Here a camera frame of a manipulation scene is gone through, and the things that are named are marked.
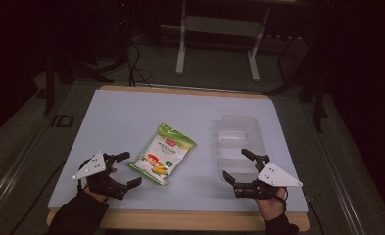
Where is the clear plastic container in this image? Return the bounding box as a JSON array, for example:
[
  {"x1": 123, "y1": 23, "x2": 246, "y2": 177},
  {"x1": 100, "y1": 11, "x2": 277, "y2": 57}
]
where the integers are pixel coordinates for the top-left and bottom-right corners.
[{"x1": 216, "y1": 114, "x2": 268, "y2": 176}]

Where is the white metal desk frame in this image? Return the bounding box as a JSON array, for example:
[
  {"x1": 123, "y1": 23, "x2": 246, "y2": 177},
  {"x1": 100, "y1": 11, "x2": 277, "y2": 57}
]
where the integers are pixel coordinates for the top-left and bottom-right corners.
[{"x1": 174, "y1": 0, "x2": 273, "y2": 83}]

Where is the black metal stand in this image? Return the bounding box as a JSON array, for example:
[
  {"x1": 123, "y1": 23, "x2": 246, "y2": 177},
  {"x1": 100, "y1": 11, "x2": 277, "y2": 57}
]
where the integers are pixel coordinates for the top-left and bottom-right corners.
[
  {"x1": 267, "y1": 35, "x2": 330, "y2": 134},
  {"x1": 41, "y1": 48, "x2": 116, "y2": 116}
]

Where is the person's left hand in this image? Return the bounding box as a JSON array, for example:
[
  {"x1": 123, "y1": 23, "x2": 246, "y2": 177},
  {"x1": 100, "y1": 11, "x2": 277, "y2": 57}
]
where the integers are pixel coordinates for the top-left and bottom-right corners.
[{"x1": 82, "y1": 183, "x2": 112, "y2": 204}]

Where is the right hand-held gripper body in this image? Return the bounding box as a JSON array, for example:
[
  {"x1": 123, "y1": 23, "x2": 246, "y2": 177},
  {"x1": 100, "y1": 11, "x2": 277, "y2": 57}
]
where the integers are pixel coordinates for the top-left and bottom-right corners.
[{"x1": 233, "y1": 155, "x2": 304, "y2": 201}]

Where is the person's right hand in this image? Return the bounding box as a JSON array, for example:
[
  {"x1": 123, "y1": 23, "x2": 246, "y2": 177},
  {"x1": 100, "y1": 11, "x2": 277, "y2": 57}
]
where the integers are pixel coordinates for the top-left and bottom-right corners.
[{"x1": 255, "y1": 187, "x2": 288, "y2": 223}]

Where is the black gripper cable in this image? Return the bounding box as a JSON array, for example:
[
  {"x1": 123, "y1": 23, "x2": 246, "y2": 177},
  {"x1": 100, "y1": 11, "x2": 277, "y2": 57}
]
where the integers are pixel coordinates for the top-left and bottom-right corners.
[{"x1": 279, "y1": 188, "x2": 325, "y2": 235}]

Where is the green and white snack packet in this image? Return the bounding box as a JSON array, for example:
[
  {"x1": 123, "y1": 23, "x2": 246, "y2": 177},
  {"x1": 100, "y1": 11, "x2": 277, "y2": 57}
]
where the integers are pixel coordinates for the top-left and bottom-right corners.
[{"x1": 127, "y1": 122, "x2": 198, "y2": 187}]

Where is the light blue table mat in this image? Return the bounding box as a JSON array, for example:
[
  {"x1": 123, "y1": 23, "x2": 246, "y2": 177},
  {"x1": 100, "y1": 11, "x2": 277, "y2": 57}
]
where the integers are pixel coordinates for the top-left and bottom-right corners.
[{"x1": 47, "y1": 89, "x2": 310, "y2": 213}]

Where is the metal floor rail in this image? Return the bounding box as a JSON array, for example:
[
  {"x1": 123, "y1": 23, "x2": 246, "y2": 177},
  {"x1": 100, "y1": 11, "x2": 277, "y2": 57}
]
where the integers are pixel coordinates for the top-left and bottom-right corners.
[
  {"x1": 306, "y1": 107, "x2": 367, "y2": 235},
  {"x1": 0, "y1": 128, "x2": 52, "y2": 226}
]

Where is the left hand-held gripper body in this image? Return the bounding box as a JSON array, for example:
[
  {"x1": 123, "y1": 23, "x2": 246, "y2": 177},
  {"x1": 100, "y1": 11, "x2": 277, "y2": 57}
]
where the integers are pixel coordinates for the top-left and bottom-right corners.
[{"x1": 72, "y1": 151, "x2": 129, "y2": 201}]

